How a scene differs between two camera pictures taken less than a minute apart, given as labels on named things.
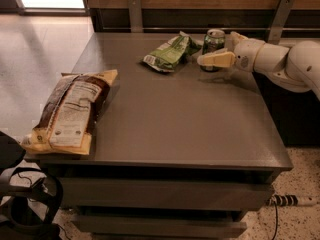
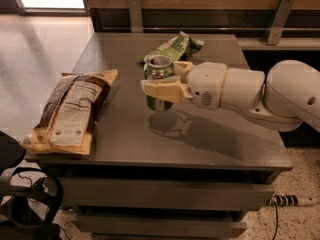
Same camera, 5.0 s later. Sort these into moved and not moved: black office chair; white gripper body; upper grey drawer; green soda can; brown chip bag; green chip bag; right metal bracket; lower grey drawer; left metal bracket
Moved: white gripper body; green soda can
Not moved: black office chair; right metal bracket; lower grey drawer; left metal bracket; upper grey drawer; brown chip bag; green chip bag
